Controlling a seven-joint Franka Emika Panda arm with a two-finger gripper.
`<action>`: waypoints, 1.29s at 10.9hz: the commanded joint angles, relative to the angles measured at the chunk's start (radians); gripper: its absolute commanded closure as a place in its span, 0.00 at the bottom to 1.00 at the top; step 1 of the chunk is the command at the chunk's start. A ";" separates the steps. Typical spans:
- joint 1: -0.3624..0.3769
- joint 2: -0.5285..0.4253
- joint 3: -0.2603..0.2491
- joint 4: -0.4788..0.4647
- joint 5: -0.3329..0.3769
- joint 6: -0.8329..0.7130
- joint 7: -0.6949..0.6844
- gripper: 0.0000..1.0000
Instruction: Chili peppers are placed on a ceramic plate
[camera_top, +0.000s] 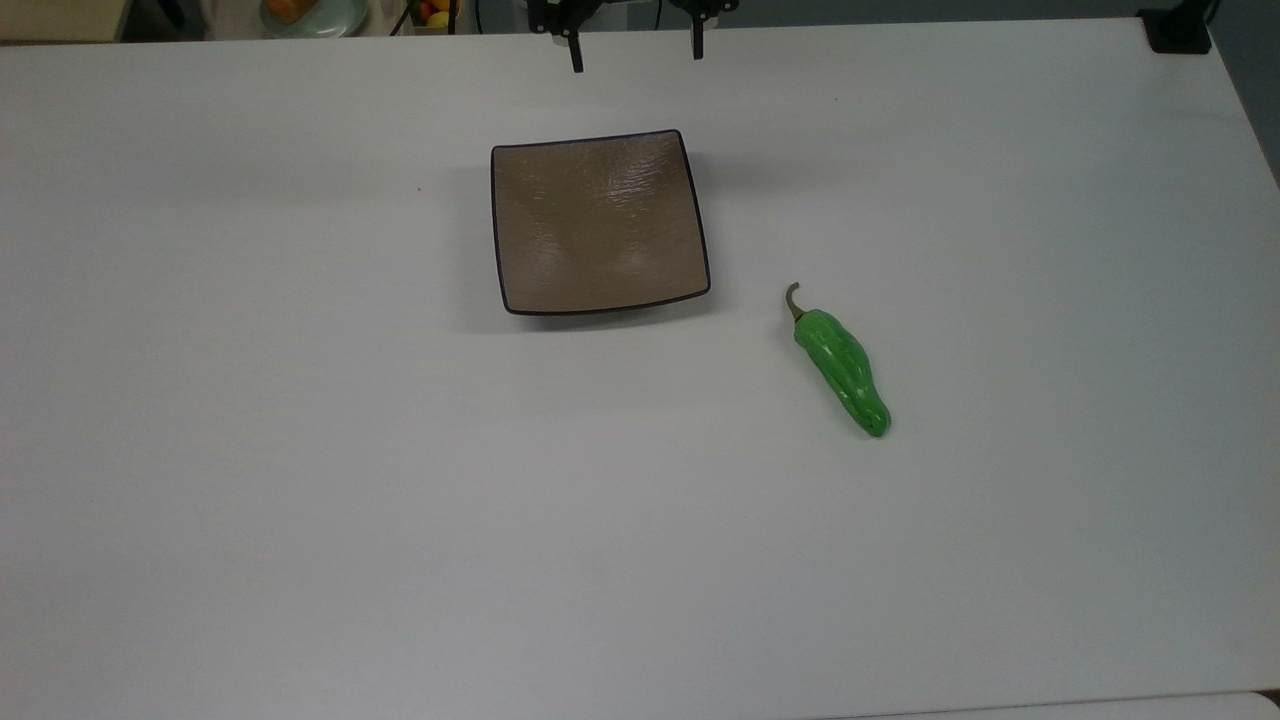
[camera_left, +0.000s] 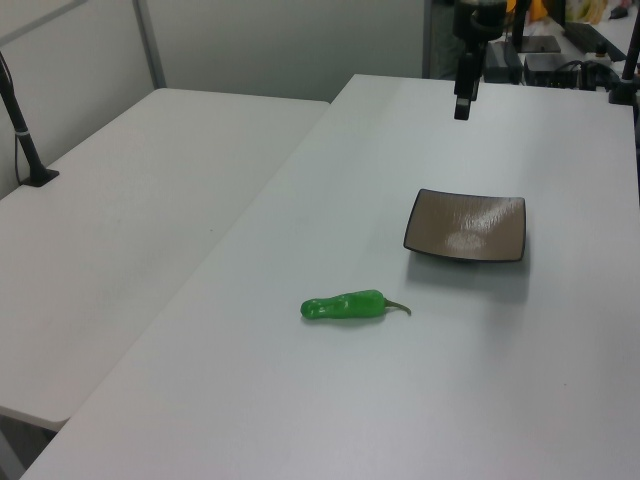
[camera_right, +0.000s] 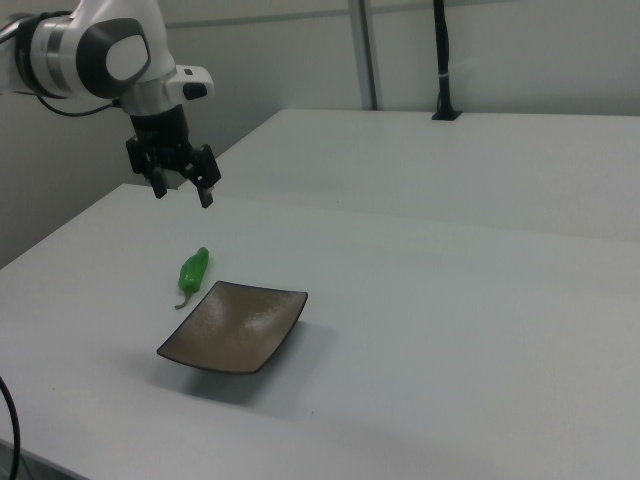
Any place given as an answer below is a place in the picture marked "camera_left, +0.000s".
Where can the black electronics box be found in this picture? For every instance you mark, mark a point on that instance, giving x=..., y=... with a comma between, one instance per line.
x=550, y=67
x=504, y=62

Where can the green chili pepper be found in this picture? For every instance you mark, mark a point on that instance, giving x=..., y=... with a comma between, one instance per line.
x=345, y=306

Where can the black clamped stand pole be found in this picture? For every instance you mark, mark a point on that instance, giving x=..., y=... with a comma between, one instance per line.
x=626, y=75

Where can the yellow object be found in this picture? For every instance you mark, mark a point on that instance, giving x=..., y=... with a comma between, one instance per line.
x=538, y=9

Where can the black monitor stand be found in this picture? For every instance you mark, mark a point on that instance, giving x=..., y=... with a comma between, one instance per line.
x=537, y=44

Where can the black pole with white band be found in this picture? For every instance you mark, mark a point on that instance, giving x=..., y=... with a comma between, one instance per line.
x=22, y=145

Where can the grey partition frame post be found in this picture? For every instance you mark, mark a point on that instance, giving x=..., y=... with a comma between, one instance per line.
x=150, y=45

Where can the grey partition panel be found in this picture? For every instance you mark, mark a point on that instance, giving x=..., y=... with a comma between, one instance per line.
x=440, y=40

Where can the black keyboard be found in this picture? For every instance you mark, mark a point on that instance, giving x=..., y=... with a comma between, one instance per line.
x=592, y=37

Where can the square brown ceramic plate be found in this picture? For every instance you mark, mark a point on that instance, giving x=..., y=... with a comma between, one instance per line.
x=467, y=225

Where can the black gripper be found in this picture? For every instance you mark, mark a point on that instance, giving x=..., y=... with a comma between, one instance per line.
x=480, y=15

